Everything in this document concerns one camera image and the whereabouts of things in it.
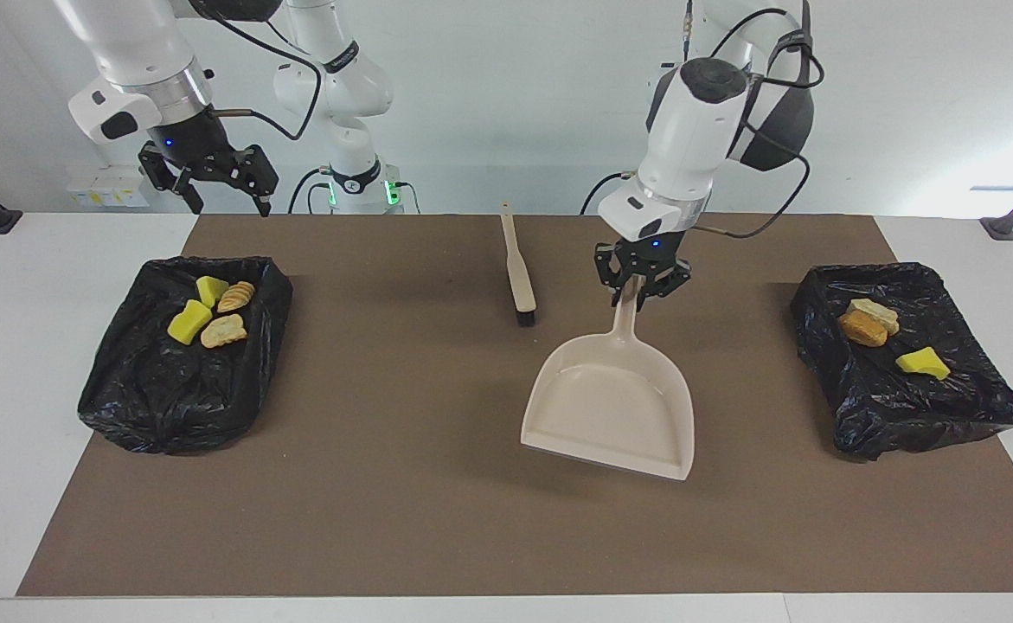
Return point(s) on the beige plastic dustpan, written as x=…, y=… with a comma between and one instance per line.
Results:
x=610, y=398

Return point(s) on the yellow sponge with green layer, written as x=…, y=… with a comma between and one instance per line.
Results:
x=189, y=322

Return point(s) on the wedge beige bread piece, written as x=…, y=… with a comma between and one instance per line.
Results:
x=223, y=330

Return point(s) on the large brown table mat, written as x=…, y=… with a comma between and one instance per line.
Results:
x=385, y=519

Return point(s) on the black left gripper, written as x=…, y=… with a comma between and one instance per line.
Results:
x=649, y=247

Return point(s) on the lumpy beige bread piece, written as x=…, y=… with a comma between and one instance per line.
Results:
x=236, y=296

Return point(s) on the notched yellow sponge piece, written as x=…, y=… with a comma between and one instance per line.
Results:
x=210, y=290

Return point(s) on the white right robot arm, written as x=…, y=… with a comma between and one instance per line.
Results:
x=134, y=52

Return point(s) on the black bag lined bin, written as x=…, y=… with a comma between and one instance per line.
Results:
x=151, y=389
x=904, y=415

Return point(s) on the small yellow sponge wedge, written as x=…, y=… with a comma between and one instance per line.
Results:
x=923, y=362

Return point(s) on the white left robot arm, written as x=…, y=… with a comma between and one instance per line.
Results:
x=696, y=130

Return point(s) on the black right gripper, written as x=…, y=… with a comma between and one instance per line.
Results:
x=190, y=138

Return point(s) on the orange striped croissant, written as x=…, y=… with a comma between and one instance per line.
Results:
x=876, y=310

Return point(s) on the brown oval bread roll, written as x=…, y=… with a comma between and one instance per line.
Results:
x=861, y=330

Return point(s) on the beige brush with black bristles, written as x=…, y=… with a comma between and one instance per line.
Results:
x=519, y=268

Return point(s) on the white wall box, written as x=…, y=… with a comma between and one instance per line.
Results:
x=99, y=186

